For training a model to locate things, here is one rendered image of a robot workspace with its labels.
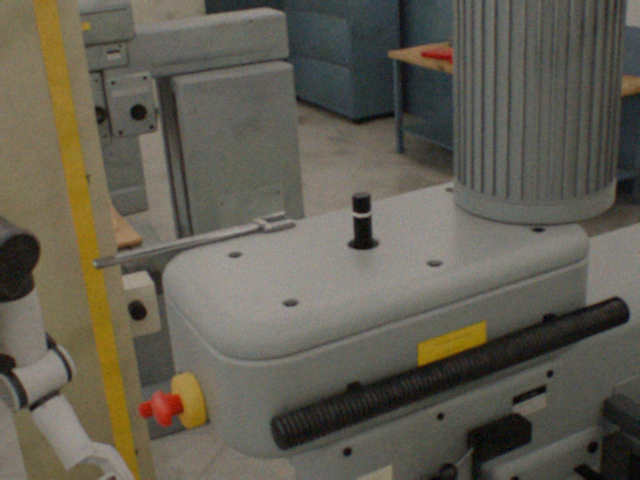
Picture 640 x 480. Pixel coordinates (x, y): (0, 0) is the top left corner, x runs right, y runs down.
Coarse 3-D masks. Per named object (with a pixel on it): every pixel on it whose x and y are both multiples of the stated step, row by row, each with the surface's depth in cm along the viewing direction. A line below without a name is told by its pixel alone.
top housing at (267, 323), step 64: (448, 192) 113; (192, 256) 99; (256, 256) 98; (320, 256) 97; (384, 256) 96; (448, 256) 95; (512, 256) 95; (576, 256) 98; (192, 320) 90; (256, 320) 84; (320, 320) 85; (384, 320) 88; (448, 320) 92; (512, 320) 96; (256, 384) 84; (320, 384) 86; (256, 448) 87
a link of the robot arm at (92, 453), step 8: (80, 448) 160; (88, 448) 161; (96, 448) 162; (104, 448) 162; (112, 448) 164; (64, 456) 160; (72, 456) 159; (80, 456) 160; (88, 456) 162; (96, 456) 161; (104, 456) 162; (112, 456) 162; (64, 464) 160; (72, 464) 159; (96, 464) 166; (104, 464) 165; (112, 464) 162; (120, 464) 162; (104, 472) 166; (120, 472) 162; (128, 472) 162
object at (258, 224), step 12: (264, 216) 108; (276, 216) 108; (228, 228) 105; (240, 228) 105; (252, 228) 104; (264, 228) 104; (276, 228) 105; (180, 240) 102; (192, 240) 102; (204, 240) 102; (216, 240) 103; (132, 252) 100; (144, 252) 100; (156, 252) 100; (96, 264) 97; (108, 264) 98; (120, 264) 99
